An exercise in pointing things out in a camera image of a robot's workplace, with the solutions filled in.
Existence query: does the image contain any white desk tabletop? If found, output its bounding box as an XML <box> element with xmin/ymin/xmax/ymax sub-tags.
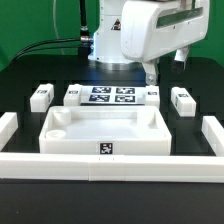
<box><xmin>39</xmin><ymin>106</ymin><xmax>172</xmax><ymax>156</ymax></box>

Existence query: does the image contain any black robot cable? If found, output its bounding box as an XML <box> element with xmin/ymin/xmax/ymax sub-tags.
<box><xmin>9</xmin><ymin>0</ymin><xmax>95</xmax><ymax>64</ymax></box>

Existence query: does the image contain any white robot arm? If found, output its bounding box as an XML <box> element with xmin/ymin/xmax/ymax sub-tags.
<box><xmin>88</xmin><ymin>0</ymin><xmax>210</xmax><ymax>85</ymax></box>

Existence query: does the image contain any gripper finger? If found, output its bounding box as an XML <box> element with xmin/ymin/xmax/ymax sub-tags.
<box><xmin>143</xmin><ymin>61</ymin><xmax>157</xmax><ymax>84</ymax></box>
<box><xmin>174</xmin><ymin>46</ymin><xmax>190</xmax><ymax>70</ymax></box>

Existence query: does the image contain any white U-shaped obstacle fence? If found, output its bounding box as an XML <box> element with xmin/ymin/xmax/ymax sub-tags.
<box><xmin>0</xmin><ymin>112</ymin><xmax>224</xmax><ymax>183</ymax></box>

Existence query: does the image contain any fiducial marker sheet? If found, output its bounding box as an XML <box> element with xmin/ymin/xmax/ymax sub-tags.
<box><xmin>81</xmin><ymin>86</ymin><xmax>146</xmax><ymax>105</ymax></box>

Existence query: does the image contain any thin grey cable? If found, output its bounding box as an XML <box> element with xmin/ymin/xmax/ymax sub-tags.
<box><xmin>52</xmin><ymin>0</ymin><xmax>66</xmax><ymax>56</ymax></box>

